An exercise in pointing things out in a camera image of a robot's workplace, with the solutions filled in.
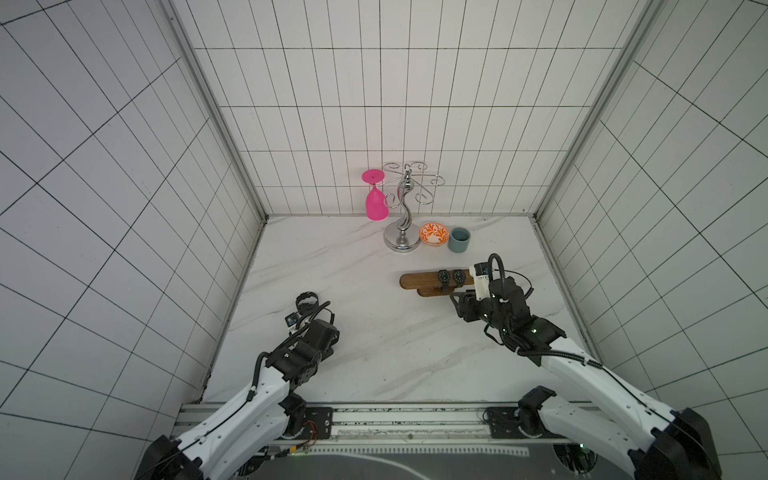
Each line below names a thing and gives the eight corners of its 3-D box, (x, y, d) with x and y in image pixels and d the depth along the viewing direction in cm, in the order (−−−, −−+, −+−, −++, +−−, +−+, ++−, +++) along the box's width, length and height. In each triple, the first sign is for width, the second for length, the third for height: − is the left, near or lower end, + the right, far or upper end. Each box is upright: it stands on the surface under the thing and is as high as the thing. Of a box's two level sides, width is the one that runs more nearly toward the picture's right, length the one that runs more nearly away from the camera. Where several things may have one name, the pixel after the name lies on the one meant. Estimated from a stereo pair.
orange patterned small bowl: (420, 250, 112) (422, 240, 107) (419, 232, 118) (420, 222, 113) (447, 250, 112) (449, 240, 107) (444, 232, 118) (446, 222, 113)
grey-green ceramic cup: (448, 252, 111) (451, 240, 105) (446, 238, 115) (449, 226, 110) (468, 252, 111) (472, 240, 105) (464, 238, 115) (468, 226, 110)
